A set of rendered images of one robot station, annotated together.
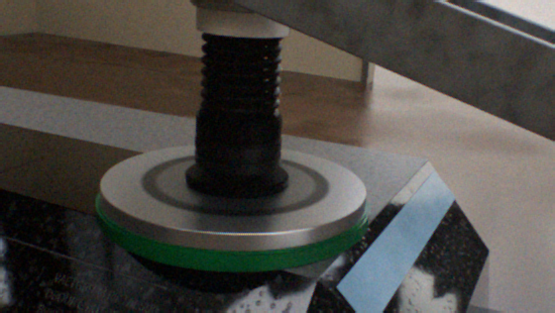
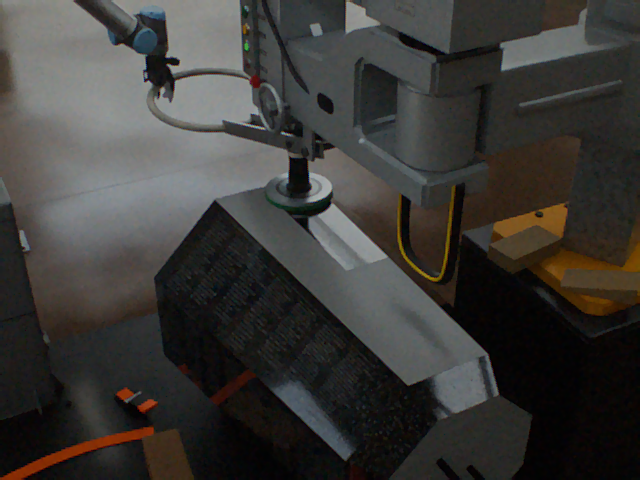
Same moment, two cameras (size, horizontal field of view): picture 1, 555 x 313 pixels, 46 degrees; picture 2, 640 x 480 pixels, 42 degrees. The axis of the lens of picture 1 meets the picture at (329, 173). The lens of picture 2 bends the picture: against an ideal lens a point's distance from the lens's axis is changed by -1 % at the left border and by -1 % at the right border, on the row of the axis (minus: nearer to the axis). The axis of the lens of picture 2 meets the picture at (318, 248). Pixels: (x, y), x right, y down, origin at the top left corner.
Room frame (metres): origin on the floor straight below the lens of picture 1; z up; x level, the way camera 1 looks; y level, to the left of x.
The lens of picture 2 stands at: (2.24, 1.67, 2.11)
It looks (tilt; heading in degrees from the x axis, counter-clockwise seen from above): 33 degrees down; 221
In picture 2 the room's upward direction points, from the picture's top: straight up
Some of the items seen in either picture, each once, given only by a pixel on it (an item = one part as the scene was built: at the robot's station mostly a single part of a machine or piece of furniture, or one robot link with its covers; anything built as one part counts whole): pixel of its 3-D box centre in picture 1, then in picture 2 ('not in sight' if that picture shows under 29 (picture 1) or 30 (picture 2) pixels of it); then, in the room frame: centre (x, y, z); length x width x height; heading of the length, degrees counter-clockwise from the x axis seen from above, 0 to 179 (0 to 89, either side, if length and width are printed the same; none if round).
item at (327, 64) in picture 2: not in sight; (367, 96); (0.64, 0.44, 1.28); 0.74 x 0.23 x 0.49; 72
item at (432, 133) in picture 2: not in sight; (436, 117); (0.71, 0.70, 1.32); 0.19 x 0.19 x 0.20
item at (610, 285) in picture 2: not in sight; (600, 280); (0.32, 1.03, 0.80); 0.20 x 0.10 x 0.05; 108
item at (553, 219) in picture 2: not in sight; (599, 247); (0.10, 0.93, 0.76); 0.49 x 0.49 x 0.05; 68
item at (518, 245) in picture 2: not in sight; (524, 248); (0.32, 0.79, 0.81); 0.20 x 0.10 x 0.05; 166
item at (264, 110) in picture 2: not in sight; (281, 106); (0.66, 0.15, 1.18); 0.15 x 0.10 x 0.15; 72
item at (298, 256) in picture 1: (237, 191); (299, 189); (0.50, 0.07, 0.82); 0.22 x 0.22 x 0.04
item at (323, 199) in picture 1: (237, 187); (299, 188); (0.50, 0.07, 0.82); 0.21 x 0.21 x 0.01
